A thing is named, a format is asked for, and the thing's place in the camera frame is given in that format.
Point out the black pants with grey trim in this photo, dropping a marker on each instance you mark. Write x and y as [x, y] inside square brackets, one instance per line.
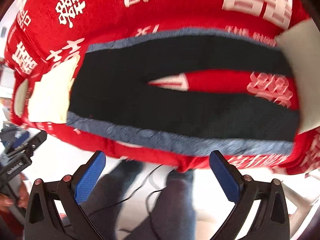
[112, 95]

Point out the cream pillow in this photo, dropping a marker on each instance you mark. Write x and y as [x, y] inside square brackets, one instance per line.
[49, 100]

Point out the red bedspread with white characters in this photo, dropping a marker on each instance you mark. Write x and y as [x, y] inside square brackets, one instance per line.
[46, 33]

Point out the beige herringbone pillow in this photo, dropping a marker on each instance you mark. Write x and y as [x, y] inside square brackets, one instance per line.
[300, 46]

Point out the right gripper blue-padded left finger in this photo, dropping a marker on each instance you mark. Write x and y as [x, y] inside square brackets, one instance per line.
[42, 220]

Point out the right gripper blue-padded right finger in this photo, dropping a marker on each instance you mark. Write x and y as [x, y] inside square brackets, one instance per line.
[271, 220]

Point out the person's legs in dark jeans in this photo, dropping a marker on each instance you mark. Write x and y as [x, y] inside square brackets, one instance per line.
[172, 217]

